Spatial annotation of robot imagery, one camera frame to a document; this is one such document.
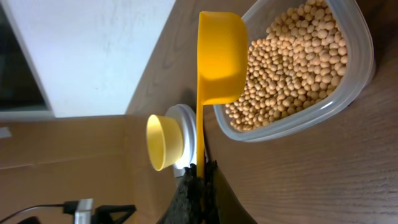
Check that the soybeans pile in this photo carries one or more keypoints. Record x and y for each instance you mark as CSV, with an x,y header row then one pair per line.
x,y
300,62

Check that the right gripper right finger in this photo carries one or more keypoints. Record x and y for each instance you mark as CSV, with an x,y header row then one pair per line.
x,y
221,204

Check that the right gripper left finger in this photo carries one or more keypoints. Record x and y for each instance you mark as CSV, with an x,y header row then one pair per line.
x,y
185,207

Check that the dark window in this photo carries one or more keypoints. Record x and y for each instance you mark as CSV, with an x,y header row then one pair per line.
x,y
19,90

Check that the cardboard box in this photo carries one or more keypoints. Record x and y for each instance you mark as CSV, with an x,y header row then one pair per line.
x,y
105,158

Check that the clear plastic container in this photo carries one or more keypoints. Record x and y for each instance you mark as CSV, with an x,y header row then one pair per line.
x,y
360,71

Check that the yellow measuring scoop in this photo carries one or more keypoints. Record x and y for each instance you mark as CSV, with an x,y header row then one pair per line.
x,y
222,45

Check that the pale yellow bowl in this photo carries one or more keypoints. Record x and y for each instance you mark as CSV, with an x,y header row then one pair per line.
x,y
164,141

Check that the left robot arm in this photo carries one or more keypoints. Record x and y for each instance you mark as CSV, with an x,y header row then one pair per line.
x,y
112,214

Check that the white digital kitchen scale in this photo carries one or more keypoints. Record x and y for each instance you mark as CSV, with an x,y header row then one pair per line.
x,y
186,119

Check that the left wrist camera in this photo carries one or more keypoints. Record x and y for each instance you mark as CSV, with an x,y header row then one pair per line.
x,y
83,211

